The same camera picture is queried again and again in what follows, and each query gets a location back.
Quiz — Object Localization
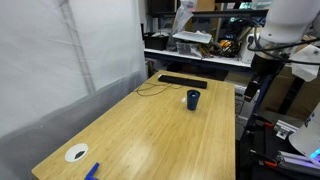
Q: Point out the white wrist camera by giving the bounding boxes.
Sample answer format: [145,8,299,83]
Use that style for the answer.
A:
[288,44,320,83]

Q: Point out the white workbench shelf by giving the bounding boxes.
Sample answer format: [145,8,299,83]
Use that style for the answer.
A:
[143,48,253,69]

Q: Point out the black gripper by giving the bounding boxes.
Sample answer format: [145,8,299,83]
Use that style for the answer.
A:
[244,53,285,103]

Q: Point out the thin black keyboard cable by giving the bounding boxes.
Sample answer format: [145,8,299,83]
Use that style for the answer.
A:
[134,81,183,98]

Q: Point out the large brown cardboard box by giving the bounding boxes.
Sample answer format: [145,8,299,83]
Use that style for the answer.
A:
[259,64,320,122]

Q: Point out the blue plastic handled tool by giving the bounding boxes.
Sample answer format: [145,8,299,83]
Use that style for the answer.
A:
[84,162,101,180]

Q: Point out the white round desk grommet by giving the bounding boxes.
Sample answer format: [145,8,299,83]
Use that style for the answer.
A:
[64,143,90,163]

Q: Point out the white printed carton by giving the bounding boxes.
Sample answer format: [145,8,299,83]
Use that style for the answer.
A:
[234,83,261,141]

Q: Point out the white fabric curtain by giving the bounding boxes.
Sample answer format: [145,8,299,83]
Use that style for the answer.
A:
[0,0,149,180]

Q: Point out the yellow orange tool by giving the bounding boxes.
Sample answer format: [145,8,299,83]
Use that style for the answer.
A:
[218,39,235,52]

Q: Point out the long aluminium extrusion rail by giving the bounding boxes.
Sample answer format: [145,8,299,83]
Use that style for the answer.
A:
[276,150,320,177]

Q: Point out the white flat tray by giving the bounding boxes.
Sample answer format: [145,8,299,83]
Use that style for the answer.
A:
[172,30,213,45]

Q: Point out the short aluminium extrusion bracket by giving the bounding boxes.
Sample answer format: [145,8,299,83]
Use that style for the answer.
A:
[273,119,300,141]

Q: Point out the orange black clamp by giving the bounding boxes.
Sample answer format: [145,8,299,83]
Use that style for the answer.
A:
[254,114,276,129]
[250,149,279,169]

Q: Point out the black computer keyboard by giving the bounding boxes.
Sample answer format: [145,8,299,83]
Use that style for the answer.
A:
[157,74,208,90]

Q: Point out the black storage bin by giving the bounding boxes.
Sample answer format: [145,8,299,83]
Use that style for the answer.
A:
[143,32,170,51]

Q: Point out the black overhead shelf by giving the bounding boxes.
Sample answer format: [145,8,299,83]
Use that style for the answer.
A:
[146,0,270,19]

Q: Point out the dark blue plastic cup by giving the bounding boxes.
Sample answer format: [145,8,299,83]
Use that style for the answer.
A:
[186,89,202,111]

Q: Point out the clear plastic bag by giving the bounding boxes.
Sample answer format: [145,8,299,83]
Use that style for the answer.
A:
[166,0,198,52]

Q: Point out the clear plastic container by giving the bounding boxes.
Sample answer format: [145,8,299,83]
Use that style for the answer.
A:
[175,41,203,58]

